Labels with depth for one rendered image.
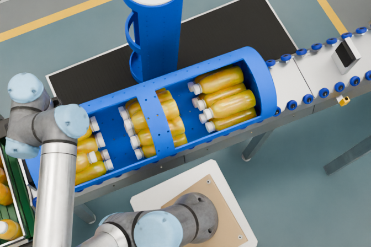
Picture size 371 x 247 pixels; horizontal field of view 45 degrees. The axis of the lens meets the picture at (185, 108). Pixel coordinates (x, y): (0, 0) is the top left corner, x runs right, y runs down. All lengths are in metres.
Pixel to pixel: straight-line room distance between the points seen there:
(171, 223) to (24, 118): 0.46
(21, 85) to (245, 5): 2.15
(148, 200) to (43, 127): 0.61
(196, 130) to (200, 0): 1.59
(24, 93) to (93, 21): 2.07
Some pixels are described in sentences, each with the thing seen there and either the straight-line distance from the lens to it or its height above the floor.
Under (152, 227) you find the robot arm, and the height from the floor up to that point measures 1.44.
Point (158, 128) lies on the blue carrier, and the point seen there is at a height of 1.21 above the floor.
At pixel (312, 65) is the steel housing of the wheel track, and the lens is 2.04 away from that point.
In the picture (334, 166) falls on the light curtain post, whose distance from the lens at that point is 2.77.
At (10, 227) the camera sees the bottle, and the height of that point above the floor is 1.06.
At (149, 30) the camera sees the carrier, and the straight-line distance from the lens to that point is 2.11.
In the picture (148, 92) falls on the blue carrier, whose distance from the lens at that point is 1.56.
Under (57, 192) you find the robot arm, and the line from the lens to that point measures 0.97.
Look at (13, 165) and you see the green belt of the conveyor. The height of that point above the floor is 0.90.
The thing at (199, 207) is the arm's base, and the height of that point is 1.35.
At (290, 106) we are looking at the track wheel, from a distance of 1.88.
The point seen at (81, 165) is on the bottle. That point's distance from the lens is 1.60.
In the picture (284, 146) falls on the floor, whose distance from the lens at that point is 2.87.
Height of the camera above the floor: 2.66
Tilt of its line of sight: 69 degrees down
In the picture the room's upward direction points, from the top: 9 degrees clockwise
